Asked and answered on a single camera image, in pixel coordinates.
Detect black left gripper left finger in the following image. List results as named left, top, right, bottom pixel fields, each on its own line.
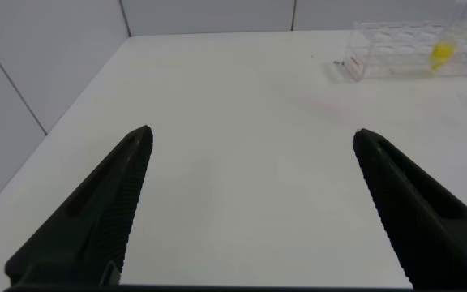
left=3, top=124, right=155, bottom=287

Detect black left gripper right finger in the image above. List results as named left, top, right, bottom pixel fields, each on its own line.
left=351, top=127, right=467, bottom=291

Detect test tube with yellow pigment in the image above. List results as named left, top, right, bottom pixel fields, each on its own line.
left=429, top=0, right=467, bottom=73

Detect clear plastic test tube rack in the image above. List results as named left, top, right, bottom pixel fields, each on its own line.
left=345, top=18, right=467, bottom=82

